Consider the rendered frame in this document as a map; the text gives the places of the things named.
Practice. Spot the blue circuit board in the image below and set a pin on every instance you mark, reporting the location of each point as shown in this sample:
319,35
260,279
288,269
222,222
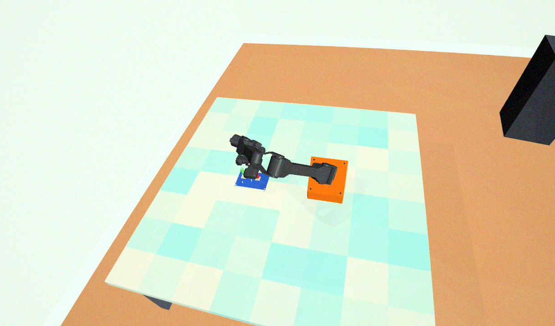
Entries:
259,183

